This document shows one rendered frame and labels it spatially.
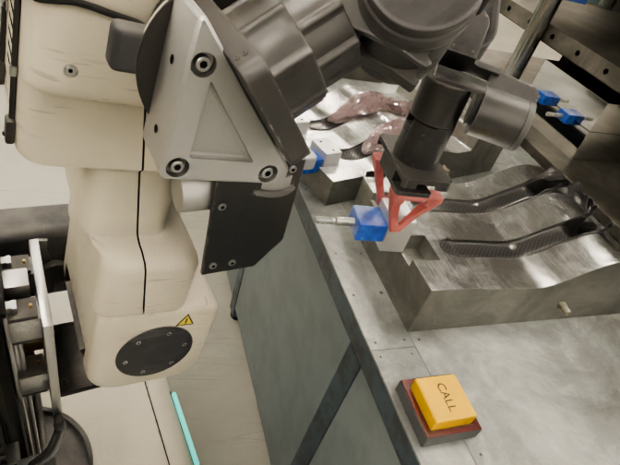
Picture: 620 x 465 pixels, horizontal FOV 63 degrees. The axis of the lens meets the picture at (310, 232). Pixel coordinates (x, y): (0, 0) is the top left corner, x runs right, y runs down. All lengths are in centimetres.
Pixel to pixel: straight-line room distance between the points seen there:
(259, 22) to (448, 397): 49
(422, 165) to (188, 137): 34
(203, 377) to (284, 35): 134
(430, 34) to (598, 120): 125
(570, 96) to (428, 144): 106
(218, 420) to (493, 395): 93
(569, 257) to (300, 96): 63
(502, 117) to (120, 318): 50
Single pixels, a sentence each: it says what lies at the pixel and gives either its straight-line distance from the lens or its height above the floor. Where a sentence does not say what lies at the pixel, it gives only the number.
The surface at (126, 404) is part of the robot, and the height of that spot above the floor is 28.
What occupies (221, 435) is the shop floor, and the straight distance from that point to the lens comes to 151.
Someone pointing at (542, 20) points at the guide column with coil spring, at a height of 104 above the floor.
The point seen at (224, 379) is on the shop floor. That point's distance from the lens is 160.
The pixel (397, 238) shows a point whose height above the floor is 93.
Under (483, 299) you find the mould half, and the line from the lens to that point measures 78.
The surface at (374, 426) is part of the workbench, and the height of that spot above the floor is 64.
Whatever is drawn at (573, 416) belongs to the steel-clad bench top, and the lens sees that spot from 82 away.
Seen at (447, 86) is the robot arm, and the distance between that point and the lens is 58.
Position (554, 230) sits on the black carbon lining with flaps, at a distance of 93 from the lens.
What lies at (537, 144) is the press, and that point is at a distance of 160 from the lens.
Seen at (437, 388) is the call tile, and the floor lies 84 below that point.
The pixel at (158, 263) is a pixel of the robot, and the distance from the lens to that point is 62.
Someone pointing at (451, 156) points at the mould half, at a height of 87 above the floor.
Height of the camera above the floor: 133
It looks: 38 degrees down
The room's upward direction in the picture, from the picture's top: 18 degrees clockwise
